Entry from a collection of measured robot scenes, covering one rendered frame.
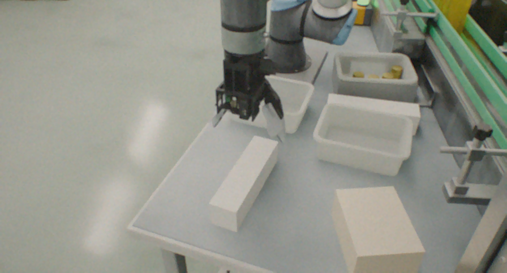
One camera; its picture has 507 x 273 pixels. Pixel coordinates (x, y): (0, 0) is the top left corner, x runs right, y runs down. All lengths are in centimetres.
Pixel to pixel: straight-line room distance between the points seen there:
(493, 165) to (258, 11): 58
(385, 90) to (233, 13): 68
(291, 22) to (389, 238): 74
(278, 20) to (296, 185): 57
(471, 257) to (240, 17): 48
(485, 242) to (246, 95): 41
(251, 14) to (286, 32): 67
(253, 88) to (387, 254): 37
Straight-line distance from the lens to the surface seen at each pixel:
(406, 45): 139
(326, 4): 122
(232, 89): 71
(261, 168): 91
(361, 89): 122
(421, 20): 146
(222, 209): 83
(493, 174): 96
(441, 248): 92
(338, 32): 126
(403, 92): 125
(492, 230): 60
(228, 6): 65
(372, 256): 77
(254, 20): 66
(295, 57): 136
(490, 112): 103
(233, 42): 67
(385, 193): 87
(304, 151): 105
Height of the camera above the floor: 142
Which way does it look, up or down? 37 degrees down
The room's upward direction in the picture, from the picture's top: straight up
